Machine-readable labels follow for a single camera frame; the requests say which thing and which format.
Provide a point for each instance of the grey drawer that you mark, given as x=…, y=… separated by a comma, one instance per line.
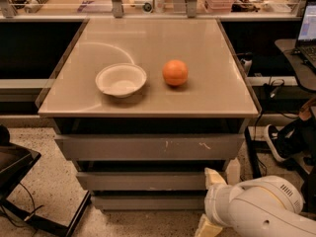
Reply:
x=143, y=181
x=156, y=147
x=126, y=203

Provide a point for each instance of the grey top drawer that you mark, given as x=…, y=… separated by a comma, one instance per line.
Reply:
x=156, y=147

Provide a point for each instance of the white cloth bag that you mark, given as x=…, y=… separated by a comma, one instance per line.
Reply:
x=233, y=171

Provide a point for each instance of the white wrapped gripper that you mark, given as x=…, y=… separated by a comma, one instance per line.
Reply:
x=213, y=198

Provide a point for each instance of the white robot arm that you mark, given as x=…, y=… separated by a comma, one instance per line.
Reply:
x=263, y=207

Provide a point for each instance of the orange ball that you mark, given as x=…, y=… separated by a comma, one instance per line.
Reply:
x=175, y=72

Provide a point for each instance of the open laptop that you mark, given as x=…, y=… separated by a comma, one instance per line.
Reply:
x=306, y=39

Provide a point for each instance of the grey drawer cabinet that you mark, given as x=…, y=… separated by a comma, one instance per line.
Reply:
x=216, y=98

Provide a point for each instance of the grey bottom drawer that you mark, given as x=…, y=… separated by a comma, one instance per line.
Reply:
x=126, y=203

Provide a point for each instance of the black stand left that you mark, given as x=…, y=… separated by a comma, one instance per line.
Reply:
x=16, y=162

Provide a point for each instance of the white paper bowl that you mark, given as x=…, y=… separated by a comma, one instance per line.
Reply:
x=121, y=80

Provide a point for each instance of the black and white shoe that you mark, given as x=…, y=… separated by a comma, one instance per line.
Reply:
x=280, y=148

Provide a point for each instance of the black round side table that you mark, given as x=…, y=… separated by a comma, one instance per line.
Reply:
x=304, y=74

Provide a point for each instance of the black spring tool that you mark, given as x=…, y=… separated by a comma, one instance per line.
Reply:
x=34, y=5

